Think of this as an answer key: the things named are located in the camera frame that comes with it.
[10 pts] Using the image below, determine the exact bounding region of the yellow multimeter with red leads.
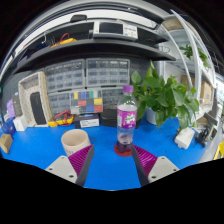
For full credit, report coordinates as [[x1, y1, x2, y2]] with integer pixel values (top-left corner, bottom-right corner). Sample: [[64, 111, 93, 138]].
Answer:
[[47, 110, 76, 128]]

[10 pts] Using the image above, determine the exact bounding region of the white rack with cardboard boxes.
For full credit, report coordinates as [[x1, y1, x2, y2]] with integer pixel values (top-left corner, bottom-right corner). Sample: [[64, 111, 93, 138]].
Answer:
[[156, 9, 224, 128]]

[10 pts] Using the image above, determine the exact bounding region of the clear box with coloured compartments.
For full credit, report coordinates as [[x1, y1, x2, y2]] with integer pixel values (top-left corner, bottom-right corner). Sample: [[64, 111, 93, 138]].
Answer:
[[69, 89, 104, 115]]

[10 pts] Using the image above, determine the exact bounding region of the purple-capped clear drink bottle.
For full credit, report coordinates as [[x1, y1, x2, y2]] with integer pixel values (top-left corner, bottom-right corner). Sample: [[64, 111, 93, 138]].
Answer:
[[114, 84, 138, 155]]

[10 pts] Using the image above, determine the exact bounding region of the plain black box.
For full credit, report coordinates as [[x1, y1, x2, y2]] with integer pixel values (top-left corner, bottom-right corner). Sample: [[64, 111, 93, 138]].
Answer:
[[99, 109, 118, 128]]

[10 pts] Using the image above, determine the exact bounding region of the small black tool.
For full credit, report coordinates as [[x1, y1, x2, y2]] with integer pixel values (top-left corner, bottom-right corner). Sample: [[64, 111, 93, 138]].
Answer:
[[194, 128, 210, 148]]

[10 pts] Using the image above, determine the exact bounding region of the green leafy potted plant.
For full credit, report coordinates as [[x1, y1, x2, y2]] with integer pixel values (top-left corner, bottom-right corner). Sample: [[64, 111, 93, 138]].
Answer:
[[130, 59, 200, 131]]

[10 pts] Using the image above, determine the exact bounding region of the flat round red coaster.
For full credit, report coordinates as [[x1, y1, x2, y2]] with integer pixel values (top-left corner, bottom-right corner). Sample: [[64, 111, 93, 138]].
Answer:
[[113, 143, 134, 158]]

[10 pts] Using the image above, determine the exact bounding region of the small brown block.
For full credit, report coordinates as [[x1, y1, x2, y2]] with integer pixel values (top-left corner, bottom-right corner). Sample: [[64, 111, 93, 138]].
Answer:
[[0, 133, 14, 154]]

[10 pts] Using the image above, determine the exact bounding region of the black shelf unit with instruments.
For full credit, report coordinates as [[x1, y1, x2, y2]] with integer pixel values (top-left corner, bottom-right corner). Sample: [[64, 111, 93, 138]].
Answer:
[[0, 9, 178, 76]]

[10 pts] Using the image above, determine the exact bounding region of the beige patterned mug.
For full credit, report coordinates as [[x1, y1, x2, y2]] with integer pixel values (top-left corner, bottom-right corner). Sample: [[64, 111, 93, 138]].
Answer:
[[60, 128, 92, 158]]

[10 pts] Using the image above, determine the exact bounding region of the small white block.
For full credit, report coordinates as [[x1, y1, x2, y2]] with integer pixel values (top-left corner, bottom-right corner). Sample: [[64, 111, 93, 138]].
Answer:
[[173, 126, 196, 150]]

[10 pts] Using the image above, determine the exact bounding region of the small purple object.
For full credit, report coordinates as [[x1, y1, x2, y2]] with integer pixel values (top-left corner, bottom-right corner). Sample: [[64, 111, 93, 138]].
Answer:
[[6, 98, 17, 119]]

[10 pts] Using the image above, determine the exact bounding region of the black box with white label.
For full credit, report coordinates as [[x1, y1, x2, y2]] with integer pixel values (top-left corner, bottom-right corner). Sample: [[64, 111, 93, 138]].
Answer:
[[73, 113, 101, 130]]

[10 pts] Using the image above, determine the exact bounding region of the dark blue object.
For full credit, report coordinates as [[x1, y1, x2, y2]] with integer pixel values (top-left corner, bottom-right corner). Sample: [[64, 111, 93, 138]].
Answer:
[[0, 118, 16, 136]]

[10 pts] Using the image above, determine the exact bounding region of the small white box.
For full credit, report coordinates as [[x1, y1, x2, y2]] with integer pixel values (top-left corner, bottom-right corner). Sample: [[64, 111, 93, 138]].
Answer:
[[12, 114, 29, 132]]

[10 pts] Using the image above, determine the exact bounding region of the flat black device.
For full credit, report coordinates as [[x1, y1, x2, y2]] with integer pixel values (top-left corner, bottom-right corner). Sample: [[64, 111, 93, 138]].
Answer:
[[29, 91, 48, 126]]

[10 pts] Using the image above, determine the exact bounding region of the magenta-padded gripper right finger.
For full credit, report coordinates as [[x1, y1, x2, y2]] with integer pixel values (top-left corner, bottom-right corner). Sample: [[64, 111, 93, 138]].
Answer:
[[130, 143, 181, 188]]

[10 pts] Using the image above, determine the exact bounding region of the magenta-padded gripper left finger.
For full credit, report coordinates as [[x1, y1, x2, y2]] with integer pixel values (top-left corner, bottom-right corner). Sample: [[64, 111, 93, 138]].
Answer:
[[45, 143, 96, 188]]

